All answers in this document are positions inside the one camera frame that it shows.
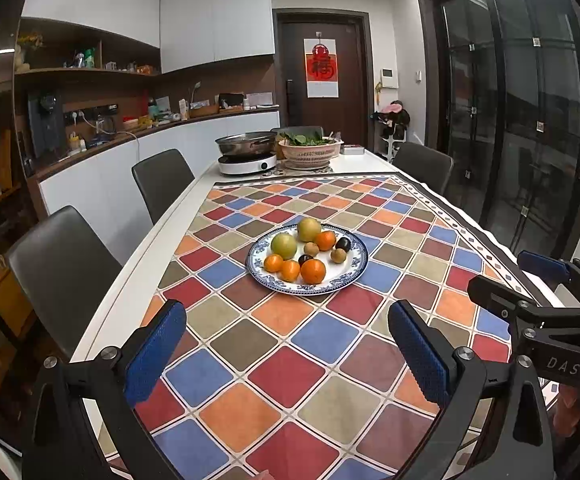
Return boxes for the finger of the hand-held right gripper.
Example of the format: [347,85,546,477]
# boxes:
[467,275,580,332]
[516,250,580,311]

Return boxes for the grey dining chair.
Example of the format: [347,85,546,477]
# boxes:
[392,141,455,196]
[271,125,325,138]
[132,149,195,226]
[6,205,123,361]

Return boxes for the white upper cabinets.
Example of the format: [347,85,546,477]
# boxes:
[22,0,275,73]

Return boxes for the white base cabinet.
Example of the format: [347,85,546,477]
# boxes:
[37,110,281,266]

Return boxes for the green apple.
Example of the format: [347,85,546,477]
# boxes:
[270,233,299,260]

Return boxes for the high chair with pink toy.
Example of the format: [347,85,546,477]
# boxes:
[372,101,411,158]

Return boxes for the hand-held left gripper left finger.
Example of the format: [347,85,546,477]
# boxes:
[22,299,188,480]

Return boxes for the black glass sliding doors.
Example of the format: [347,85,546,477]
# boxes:
[417,0,580,261]

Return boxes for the red and white wall poster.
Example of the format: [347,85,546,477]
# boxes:
[305,37,339,98]

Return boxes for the black flat appliance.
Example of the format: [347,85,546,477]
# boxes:
[26,91,65,161]

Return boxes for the large yellow pear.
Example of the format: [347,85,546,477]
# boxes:
[297,217,322,243]

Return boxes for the blue and white plate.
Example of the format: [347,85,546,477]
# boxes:
[246,223,369,297]

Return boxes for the steel cooking pot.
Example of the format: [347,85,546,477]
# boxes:
[215,131,278,157]

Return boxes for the dark brown door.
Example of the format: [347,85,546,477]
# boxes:
[275,10,371,148]

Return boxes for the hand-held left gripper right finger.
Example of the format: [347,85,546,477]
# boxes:
[387,300,556,480]

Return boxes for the green leafy vegetables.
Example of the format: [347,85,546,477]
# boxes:
[280,131,338,147]

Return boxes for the colourful checked tablecloth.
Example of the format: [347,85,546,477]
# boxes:
[97,172,571,480]

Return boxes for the pink plastic basket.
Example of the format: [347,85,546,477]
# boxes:
[277,139,343,170]

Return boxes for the white induction cooker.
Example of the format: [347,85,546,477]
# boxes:
[218,154,278,176]

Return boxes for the dried flower bunch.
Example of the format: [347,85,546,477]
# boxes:
[14,32,45,71]

